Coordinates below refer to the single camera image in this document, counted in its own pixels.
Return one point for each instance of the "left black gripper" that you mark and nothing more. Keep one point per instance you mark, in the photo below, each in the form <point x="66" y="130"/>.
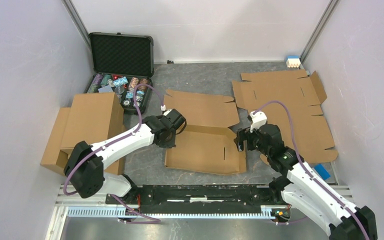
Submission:
<point x="168" y="144"/>

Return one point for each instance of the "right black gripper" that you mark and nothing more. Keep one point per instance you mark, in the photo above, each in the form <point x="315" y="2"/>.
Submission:
<point x="244" y="134"/>

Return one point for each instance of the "cardboard box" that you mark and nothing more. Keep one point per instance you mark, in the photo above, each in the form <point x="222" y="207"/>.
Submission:
<point x="207" y="143"/>
<point x="93" y="118"/>
<point x="54" y="159"/>

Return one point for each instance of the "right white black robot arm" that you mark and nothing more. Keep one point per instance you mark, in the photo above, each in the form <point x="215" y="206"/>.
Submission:
<point x="301" y="188"/>

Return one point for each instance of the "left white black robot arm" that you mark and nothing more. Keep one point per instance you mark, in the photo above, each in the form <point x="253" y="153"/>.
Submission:
<point x="85" y="170"/>

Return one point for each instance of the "stack of flat cardboard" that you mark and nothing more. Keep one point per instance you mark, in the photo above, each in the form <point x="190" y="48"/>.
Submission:
<point x="291" y="99"/>

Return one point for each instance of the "black poker chip case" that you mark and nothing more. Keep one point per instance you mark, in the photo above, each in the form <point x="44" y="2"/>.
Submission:
<point x="126" y="63"/>

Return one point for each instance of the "blue green white card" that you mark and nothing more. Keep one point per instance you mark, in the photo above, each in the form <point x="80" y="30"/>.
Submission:
<point x="321" y="171"/>

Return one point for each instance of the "white blue block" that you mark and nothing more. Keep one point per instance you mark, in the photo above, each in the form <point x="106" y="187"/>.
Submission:
<point x="293" y="61"/>

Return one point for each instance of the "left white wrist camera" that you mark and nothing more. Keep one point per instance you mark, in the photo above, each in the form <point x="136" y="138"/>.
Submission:
<point x="165" y="110"/>

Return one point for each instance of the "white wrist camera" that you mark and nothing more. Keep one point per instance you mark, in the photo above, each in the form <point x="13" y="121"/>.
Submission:
<point x="165" y="110"/>
<point x="258" y="119"/>

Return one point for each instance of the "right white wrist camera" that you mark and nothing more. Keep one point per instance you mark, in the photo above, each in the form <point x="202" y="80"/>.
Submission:
<point x="258" y="119"/>

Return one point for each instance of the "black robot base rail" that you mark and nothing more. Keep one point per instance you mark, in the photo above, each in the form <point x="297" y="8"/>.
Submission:
<point x="202" y="199"/>

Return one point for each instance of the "right aluminium corner post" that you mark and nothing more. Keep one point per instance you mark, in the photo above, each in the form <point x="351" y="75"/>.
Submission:
<point x="326" y="15"/>

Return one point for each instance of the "aluminium corner post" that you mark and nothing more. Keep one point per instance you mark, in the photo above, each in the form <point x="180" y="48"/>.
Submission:
<point x="76" y="18"/>
<point x="326" y="15"/>

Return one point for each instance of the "left aluminium corner post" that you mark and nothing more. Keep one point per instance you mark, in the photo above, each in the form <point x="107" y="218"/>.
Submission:
<point x="76" y="18"/>

